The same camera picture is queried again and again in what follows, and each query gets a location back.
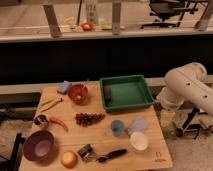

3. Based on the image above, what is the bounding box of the dark red grape bunch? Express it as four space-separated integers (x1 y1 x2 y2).
75 113 105 127

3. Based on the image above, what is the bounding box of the small metal cup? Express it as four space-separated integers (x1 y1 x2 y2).
77 144 94 161

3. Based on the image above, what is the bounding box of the blue plastic cup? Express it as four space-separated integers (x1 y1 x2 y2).
111 120 124 137

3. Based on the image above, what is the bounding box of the red chili pepper toy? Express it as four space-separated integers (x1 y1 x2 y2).
49 116 69 132

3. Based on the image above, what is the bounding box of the yellow green banana toy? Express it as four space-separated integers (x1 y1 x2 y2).
38 98 63 112

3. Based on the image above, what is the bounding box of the black handled peeler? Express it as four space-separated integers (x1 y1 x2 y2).
90 149 127 163

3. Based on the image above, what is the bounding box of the small metal can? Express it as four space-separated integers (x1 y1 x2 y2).
34 114 49 129

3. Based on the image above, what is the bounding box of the purple bowl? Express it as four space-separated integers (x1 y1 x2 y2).
23 130 54 161

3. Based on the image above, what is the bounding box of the blue sponge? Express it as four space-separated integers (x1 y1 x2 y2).
57 81 71 94

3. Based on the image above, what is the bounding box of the orange yellow apple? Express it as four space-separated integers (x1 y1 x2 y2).
60 151 78 169

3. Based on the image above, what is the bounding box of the black office chair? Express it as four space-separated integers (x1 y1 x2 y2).
141 0 198 29

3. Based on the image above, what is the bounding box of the red orange bowl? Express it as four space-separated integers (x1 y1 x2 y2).
68 84 88 104

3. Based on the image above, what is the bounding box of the green plastic tray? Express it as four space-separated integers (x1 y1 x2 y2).
99 75 154 113

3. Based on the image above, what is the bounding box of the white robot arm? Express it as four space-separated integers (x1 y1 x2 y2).
157 62 213 117

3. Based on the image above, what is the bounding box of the dark sponge in tray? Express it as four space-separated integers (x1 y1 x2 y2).
103 86 112 101

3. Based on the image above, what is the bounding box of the black chair frame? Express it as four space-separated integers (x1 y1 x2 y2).
0 133 25 171

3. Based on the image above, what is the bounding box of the red fruit on shelf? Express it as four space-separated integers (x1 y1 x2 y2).
81 22 94 31

